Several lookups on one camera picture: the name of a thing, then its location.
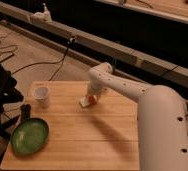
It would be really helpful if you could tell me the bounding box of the red pepper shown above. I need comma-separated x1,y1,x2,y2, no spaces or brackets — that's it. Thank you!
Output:
90,96,97,103

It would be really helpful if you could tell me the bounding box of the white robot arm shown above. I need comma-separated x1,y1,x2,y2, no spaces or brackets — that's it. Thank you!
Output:
80,62,188,171

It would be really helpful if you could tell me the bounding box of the dark small cup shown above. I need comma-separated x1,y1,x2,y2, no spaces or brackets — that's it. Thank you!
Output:
20,104,31,121

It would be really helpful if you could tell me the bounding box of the white rectangular block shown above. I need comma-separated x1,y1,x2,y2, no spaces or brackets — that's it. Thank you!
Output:
79,97,95,108

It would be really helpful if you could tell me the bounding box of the green plate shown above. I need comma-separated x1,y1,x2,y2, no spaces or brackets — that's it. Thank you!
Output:
10,118,49,156

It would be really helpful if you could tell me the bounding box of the long wooden rail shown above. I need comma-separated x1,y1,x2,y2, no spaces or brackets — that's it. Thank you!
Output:
0,0,188,99

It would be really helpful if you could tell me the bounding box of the black cable on floor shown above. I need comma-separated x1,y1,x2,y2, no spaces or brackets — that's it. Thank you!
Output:
10,36,77,82

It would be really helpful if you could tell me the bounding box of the white object on rail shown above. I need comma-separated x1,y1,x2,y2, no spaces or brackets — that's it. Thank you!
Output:
32,4,52,22

